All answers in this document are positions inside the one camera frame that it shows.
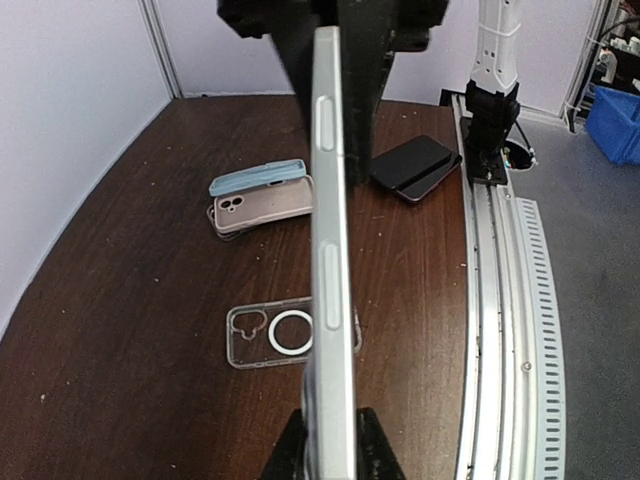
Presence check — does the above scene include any clear magsafe phone case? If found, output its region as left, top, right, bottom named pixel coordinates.
left=225, top=296, right=363, bottom=371

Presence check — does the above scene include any blue plastic bin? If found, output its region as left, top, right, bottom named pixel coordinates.
left=586, top=86, right=640, bottom=165

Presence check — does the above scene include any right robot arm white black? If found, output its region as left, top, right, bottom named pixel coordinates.
left=217, top=1, right=522, bottom=186

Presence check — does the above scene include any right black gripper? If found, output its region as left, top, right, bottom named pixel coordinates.
left=217, top=0, right=449, bottom=188

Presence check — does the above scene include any silver smartphone black screen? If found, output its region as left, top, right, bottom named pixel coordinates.
left=302, top=26, right=357, bottom=479

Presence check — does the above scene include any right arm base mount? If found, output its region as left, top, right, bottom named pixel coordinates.
left=459, top=117, right=538, bottom=186

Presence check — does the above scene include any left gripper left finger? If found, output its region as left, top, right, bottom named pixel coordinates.
left=259, top=408, right=312, bottom=480

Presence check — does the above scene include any dark smartphone lower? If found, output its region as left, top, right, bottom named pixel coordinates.
left=370, top=135, right=462, bottom=204

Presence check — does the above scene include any front aluminium rail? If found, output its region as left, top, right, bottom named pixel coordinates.
left=449, top=92, right=569, bottom=480

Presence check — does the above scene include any pink phone case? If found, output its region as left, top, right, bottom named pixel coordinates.
left=215, top=175, right=314, bottom=226

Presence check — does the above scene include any left aluminium frame post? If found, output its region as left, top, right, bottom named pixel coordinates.
left=138, top=0, right=184, bottom=99

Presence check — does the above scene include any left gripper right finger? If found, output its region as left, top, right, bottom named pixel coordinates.
left=356, top=407, right=406, bottom=480

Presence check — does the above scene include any grey clear phone case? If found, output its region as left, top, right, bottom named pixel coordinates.
left=206, top=200, right=258, bottom=241

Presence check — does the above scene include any light blue phone case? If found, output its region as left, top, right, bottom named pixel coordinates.
left=209, top=159, right=307, bottom=198

